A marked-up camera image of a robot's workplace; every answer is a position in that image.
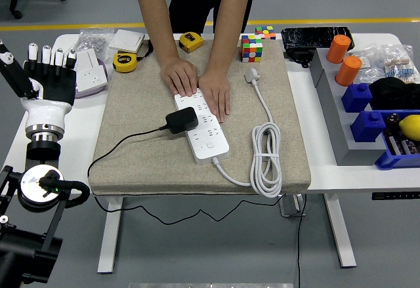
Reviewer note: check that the white wall socket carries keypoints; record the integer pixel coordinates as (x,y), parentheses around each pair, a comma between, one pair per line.
(93,78)

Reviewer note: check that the clear bag of resistors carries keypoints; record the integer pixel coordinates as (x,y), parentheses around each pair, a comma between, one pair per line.
(398,63)

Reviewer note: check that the square yellow tape measure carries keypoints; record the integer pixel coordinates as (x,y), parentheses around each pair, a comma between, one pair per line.
(191,41)

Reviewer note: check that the white flat switch box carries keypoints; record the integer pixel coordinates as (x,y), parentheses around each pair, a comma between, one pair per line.
(126,40)

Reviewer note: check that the person's right hand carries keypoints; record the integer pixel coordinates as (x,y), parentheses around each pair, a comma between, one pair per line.
(180,74)

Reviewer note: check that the white desk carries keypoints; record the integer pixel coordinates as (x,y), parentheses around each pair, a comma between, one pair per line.
(344,179)

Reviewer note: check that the blue knobbed block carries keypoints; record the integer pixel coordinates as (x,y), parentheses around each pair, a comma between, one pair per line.
(356,99)
(367,127)

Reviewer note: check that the round yellow tape measure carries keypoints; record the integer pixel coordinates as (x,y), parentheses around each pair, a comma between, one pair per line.
(124,62)

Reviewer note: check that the grey stepped block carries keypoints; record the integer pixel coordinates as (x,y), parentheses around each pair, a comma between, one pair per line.
(341,137)

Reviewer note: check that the large colourful puzzle cube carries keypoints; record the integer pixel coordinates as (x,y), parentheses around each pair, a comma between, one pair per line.
(252,50)

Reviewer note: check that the small colourful puzzle cube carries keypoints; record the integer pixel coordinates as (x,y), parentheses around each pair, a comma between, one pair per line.
(265,32)

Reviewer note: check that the person's left hand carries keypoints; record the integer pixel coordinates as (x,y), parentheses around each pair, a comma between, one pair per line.
(216,91)

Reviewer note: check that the person's right forearm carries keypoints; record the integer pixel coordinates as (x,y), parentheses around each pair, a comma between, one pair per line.
(157,12)

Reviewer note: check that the black cloth bundle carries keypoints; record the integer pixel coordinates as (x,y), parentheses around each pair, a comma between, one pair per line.
(393,94)

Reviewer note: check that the dark round knob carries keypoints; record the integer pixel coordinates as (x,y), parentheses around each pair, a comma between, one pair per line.
(392,118)

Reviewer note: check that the black desk control panel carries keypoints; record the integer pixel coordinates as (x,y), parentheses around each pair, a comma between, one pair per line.
(393,195)

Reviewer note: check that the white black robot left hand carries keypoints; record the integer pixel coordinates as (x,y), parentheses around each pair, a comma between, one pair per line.
(49,84)

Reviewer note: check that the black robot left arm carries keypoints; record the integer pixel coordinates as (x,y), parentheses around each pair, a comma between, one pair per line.
(19,245)

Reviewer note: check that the purple bowl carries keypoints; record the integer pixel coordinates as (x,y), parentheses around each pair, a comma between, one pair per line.
(88,92)

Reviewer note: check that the orange cylinder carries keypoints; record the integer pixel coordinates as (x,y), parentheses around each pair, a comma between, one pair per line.
(338,50)
(348,71)

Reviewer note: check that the silver metal bracket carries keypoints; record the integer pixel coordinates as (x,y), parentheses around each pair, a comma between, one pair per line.
(290,207)

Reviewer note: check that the person's left forearm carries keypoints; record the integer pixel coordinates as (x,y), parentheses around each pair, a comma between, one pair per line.
(233,15)

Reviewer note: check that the blue plastic bin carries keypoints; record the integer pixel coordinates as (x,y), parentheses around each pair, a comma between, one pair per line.
(393,161)

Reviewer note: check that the beige fabric mat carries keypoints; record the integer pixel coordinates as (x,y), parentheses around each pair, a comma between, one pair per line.
(147,170)

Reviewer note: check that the yellow lemon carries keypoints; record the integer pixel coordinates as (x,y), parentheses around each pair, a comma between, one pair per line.
(411,127)

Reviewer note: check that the black glossy tray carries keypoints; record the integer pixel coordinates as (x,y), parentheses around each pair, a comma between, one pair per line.
(308,37)

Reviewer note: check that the white switch panel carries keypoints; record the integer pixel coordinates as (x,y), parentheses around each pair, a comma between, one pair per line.
(86,59)

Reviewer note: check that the clear bag of screws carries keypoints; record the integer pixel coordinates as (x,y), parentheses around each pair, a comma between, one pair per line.
(92,40)

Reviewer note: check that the clear bag of parts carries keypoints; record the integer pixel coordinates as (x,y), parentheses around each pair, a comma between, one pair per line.
(367,60)

